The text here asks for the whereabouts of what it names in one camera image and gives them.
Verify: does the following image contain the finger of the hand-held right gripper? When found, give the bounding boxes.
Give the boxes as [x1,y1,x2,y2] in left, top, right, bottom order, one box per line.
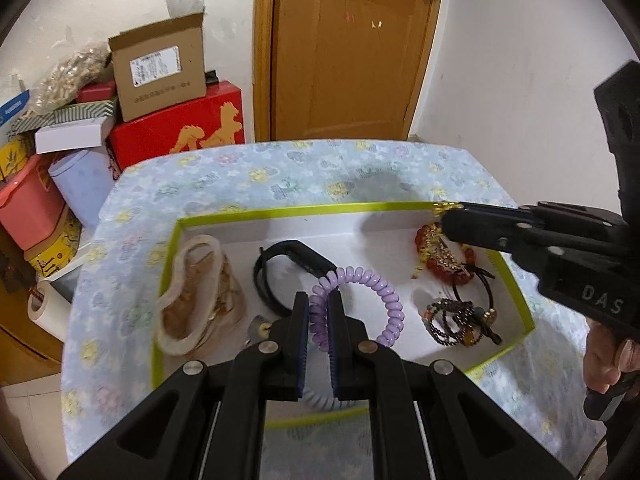
[441,209,557,267]
[458,202,627,247]

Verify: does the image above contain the yellow round tin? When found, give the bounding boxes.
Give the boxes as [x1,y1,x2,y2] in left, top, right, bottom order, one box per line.
[22,205,83,278]

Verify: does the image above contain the clear plastic bag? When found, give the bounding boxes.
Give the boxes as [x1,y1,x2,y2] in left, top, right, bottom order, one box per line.
[156,237,248,358]

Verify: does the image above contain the white tape roll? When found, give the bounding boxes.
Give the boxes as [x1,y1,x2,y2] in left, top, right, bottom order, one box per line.
[27,280,73,343]

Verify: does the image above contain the person's right hand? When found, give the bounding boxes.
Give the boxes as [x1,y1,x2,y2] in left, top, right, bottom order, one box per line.
[582,320,640,395]

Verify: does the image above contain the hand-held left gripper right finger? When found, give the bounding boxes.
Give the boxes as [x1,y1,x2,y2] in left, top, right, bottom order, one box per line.
[327,290,573,480]

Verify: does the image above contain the black wristband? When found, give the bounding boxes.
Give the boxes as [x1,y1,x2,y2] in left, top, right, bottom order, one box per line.
[252,240,337,317]

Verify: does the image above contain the flat white box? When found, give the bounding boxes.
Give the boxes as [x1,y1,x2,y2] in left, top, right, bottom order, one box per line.
[34,116,116,155]

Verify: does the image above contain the rhinestone hair clip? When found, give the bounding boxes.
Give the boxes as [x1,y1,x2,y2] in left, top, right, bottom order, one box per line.
[412,232,473,281]

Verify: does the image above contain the large red gift box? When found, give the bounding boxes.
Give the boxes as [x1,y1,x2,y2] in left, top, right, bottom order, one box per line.
[107,80,246,181]

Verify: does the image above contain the bag of beige pieces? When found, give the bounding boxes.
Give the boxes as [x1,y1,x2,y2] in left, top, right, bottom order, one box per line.
[22,42,113,116]

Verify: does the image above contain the brown cardboard box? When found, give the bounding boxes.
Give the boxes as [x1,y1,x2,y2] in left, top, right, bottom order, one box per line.
[107,12,208,123]

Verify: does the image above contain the blue and white box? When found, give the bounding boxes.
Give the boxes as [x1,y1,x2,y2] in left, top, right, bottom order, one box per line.
[0,90,32,133]

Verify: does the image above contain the floral blue tablecloth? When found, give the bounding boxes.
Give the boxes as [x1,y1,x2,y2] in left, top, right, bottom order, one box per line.
[60,139,616,480]

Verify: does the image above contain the small grey gold ornament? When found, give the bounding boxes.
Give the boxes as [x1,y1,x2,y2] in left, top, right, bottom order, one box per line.
[247,315,273,346]

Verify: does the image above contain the light blue roll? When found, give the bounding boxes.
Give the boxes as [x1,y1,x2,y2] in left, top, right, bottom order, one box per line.
[47,149,113,228]

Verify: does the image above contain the black hair tie gold charm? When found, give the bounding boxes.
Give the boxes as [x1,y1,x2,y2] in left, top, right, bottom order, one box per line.
[452,260,503,346]

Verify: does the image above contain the purple spiral hair tie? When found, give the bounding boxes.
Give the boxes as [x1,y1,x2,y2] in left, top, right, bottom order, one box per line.
[307,267,405,411]

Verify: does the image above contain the red bead bracelet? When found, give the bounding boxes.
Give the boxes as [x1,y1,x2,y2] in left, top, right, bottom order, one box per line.
[414,222,478,286]

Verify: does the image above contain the wooden door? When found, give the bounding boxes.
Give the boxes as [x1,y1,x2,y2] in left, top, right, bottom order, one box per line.
[252,0,446,143]

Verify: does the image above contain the green striped box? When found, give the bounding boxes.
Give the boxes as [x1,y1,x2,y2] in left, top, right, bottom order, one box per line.
[7,99,118,136]

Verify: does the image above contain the small dark red box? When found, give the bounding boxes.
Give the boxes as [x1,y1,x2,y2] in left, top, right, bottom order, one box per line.
[75,80,118,103]

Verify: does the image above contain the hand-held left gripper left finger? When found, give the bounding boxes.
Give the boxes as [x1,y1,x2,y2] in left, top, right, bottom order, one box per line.
[57,290,308,480]

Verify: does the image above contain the dark bead bracelets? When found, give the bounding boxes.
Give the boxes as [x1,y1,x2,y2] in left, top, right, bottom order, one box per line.
[424,297,483,346]

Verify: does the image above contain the yellow tin with black fence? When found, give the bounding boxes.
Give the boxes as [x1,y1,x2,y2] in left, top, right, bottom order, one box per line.
[0,135,36,181]

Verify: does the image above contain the white box with green rim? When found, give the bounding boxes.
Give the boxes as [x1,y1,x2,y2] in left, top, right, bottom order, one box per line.
[150,201,536,428]

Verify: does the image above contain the pink plastic bin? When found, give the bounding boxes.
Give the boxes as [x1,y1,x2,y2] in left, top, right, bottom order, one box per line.
[0,152,68,251]

